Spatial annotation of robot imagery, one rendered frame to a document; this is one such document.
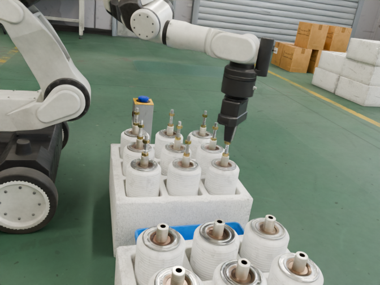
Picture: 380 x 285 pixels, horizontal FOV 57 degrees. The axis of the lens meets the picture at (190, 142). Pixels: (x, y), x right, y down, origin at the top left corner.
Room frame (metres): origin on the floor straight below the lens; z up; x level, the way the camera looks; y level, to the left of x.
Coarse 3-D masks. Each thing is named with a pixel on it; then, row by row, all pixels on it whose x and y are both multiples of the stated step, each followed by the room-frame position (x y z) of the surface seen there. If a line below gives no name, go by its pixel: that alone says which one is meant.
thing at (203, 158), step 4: (200, 148) 1.03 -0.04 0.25; (200, 152) 1.01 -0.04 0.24; (204, 152) 1.01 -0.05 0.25; (196, 156) 1.03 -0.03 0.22; (200, 156) 1.01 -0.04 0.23; (204, 156) 1.00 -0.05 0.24; (208, 156) 1.00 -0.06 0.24; (212, 156) 1.00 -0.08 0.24; (216, 156) 1.00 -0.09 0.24; (220, 156) 1.00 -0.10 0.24; (196, 160) 1.03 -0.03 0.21; (200, 160) 1.01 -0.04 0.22; (204, 160) 1.00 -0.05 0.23; (208, 160) 1.00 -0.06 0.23; (200, 164) 1.01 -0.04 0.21; (204, 164) 1.00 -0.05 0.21; (204, 168) 1.00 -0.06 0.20; (204, 172) 1.00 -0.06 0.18
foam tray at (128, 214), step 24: (120, 168) 0.96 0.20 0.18; (120, 192) 0.82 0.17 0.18; (240, 192) 0.91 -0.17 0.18; (120, 216) 0.77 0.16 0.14; (144, 216) 0.79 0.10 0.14; (168, 216) 0.81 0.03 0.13; (192, 216) 0.83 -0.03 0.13; (216, 216) 0.85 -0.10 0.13; (240, 216) 0.87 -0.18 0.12; (120, 240) 0.77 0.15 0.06
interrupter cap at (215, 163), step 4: (212, 160) 0.94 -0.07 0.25; (216, 160) 0.95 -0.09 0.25; (220, 160) 0.95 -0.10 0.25; (228, 160) 0.96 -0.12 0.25; (212, 164) 0.92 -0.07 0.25; (216, 164) 0.92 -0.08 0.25; (228, 164) 0.94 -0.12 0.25; (232, 164) 0.94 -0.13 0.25; (216, 168) 0.90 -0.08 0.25; (220, 168) 0.90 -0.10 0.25; (224, 168) 0.90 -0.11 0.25; (228, 168) 0.90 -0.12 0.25; (232, 168) 0.91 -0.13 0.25
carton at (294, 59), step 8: (288, 48) 4.60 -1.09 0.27; (296, 48) 4.46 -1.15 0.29; (304, 48) 4.52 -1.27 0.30; (288, 56) 4.56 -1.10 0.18; (296, 56) 4.46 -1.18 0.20; (304, 56) 4.49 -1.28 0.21; (280, 64) 4.71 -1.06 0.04; (288, 64) 4.52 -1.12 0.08; (296, 64) 4.47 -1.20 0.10; (304, 64) 4.50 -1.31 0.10; (304, 72) 4.51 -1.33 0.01
